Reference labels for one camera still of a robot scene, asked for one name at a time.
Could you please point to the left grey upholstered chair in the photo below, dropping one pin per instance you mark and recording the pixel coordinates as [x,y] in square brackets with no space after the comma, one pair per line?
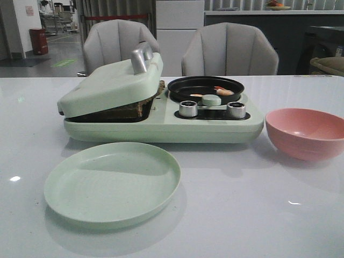
[112,41]

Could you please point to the right grey upholstered chair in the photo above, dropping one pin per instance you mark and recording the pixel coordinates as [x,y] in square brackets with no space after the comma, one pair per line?
[227,49]

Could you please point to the orange shrimp piece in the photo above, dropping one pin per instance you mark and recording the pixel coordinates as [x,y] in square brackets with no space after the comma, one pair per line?
[220,91]

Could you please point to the grey upholstered chair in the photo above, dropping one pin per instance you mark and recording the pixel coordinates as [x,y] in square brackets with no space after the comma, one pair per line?
[112,41]
[227,49]

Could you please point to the pink plastic bowl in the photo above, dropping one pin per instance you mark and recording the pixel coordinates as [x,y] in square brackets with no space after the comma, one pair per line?
[305,134]

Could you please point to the silver control knob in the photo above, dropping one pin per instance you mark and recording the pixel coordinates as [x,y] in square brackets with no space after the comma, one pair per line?
[236,110]
[188,109]

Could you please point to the mint green breakfast maker base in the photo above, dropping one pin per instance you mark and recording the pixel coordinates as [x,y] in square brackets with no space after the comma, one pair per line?
[162,123]

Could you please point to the white bread slice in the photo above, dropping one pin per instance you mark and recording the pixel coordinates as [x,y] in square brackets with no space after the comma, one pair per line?
[161,87]
[130,111]

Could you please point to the fruit plate on counter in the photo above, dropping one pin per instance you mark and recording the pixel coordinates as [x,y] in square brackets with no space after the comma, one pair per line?
[276,6]

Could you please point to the mint green plate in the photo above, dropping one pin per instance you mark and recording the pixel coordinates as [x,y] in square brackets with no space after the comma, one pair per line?
[113,185]

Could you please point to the black round frying pan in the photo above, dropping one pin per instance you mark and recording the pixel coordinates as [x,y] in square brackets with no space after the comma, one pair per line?
[181,89]

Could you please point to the dark kitchen counter cabinet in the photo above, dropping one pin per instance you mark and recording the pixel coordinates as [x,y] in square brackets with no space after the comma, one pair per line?
[284,29]

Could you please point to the red barrier tape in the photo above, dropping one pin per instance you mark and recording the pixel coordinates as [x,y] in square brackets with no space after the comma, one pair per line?
[123,17]

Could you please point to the white refrigerator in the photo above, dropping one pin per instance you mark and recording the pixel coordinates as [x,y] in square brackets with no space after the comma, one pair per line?
[176,22]

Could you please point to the red bin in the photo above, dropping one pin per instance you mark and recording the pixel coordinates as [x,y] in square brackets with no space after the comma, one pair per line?
[38,41]

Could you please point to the tan sofa cushion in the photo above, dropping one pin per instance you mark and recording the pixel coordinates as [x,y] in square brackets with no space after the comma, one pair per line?
[329,65]

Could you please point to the left silver control knob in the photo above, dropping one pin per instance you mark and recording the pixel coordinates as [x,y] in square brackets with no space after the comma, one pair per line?
[188,109]

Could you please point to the right silver control knob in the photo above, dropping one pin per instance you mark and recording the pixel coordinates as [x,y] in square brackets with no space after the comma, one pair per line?
[236,110]

